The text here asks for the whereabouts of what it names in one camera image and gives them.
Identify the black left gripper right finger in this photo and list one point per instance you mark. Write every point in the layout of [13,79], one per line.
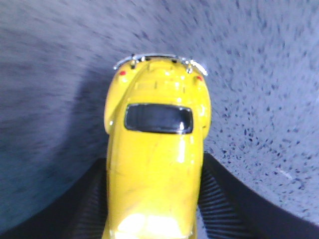
[230,210]

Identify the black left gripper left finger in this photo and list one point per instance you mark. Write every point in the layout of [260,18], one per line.
[80,213]

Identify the yellow toy beetle car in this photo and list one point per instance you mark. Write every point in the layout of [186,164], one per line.
[157,115]

